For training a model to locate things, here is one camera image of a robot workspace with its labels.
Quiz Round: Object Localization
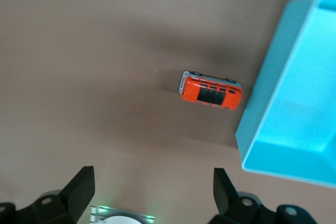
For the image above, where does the orange toy bus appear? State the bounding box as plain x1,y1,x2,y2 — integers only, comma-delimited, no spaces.
178,70,244,111

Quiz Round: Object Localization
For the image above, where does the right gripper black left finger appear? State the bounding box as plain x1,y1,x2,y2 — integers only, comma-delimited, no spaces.
0,165,96,224

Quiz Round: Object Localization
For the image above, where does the turquoise blue plastic box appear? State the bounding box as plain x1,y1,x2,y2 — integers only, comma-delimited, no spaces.
235,0,336,189

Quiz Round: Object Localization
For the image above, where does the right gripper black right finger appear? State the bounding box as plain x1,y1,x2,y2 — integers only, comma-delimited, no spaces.
208,167,317,224

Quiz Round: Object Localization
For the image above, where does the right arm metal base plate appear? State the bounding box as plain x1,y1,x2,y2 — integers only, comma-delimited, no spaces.
90,205,156,224

